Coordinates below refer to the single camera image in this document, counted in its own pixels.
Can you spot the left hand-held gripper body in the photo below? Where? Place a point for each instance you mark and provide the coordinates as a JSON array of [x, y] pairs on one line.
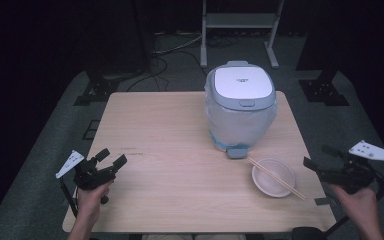
[[91, 175]]

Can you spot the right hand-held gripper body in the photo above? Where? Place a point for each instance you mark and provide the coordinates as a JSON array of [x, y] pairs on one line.
[[350, 175]]

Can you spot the wooden chopstick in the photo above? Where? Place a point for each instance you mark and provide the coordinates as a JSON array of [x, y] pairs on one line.
[[280, 179], [273, 178]]

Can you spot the white disposable bowl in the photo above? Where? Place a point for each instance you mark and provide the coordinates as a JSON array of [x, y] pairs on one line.
[[269, 184]]

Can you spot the clear plastic bin liner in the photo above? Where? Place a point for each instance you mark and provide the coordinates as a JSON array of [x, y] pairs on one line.
[[236, 126]]

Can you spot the grey white pedal trash can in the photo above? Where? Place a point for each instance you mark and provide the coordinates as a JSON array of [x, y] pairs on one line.
[[243, 83]]

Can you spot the person's left hand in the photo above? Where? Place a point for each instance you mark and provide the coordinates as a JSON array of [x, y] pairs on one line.
[[91, 200]]

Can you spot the person's right hand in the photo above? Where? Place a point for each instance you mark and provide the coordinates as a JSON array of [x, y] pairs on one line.
[[358, 205]]

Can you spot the dark tape piece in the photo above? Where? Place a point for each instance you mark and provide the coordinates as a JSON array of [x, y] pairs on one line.
[[321, 201]]

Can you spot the black stand with base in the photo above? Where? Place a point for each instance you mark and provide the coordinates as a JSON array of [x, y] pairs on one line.
[[96, 91], [323, 91]]

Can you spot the black stool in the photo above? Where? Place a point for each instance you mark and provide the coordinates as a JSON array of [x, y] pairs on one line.
[[308, 234]]

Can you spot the white metal stand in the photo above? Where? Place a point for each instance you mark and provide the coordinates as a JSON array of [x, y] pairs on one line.
[[240, 20]]

